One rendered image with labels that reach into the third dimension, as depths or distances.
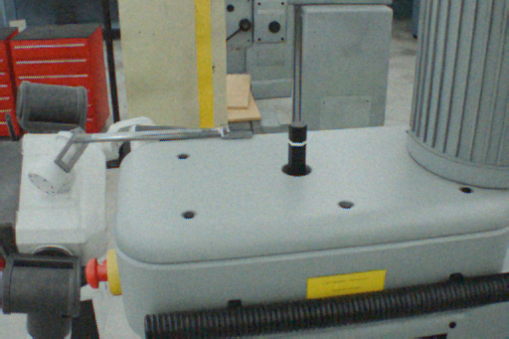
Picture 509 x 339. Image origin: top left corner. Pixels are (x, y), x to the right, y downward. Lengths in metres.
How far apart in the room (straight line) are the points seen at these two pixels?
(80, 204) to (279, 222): 0.66
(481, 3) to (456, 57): 0.07
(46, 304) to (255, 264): 0.61
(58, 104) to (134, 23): 1.11
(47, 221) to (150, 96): 1.37
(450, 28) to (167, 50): 1.85
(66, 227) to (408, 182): 0.71
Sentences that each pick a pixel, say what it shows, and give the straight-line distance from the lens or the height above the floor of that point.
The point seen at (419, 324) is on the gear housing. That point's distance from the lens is 0.76.
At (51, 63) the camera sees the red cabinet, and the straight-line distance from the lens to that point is 5.42.
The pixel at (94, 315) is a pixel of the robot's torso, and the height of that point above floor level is 1.18.
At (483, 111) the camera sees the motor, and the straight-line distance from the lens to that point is 0.69.
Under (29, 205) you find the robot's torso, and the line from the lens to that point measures 1.23.
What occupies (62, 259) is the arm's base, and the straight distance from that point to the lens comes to 1.21.
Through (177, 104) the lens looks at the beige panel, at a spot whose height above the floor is 1.34.
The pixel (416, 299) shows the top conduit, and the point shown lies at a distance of 0.67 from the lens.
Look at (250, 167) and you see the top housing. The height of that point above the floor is 1.89.
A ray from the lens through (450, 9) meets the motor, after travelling 0.68.
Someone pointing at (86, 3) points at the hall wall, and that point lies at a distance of 9.85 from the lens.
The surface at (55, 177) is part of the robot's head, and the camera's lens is 1.13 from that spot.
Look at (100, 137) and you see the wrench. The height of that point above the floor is 1.90.
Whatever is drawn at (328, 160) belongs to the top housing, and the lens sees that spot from 0.75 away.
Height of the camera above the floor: 2.22
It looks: 25 degrees down
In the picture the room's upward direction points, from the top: straight up
